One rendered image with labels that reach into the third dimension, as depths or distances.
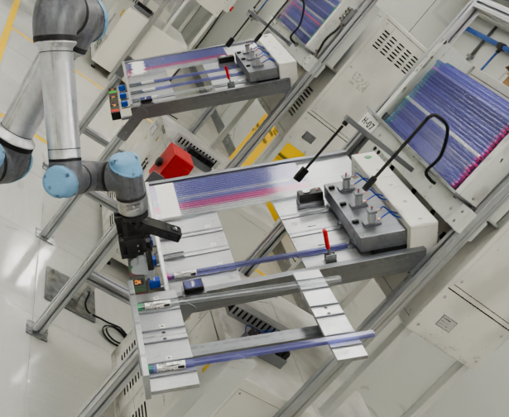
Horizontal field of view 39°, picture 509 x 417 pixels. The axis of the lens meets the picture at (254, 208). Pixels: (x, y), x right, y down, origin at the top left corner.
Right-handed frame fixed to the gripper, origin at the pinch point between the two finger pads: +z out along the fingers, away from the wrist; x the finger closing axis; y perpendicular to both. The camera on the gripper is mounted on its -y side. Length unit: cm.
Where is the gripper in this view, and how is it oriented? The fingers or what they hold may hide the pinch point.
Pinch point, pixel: (153, 275)
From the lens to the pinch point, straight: 196.3
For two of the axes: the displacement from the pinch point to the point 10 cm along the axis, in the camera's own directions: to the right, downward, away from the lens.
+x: 2.1, 4.6, -8.6
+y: -9.7, 1.7, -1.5
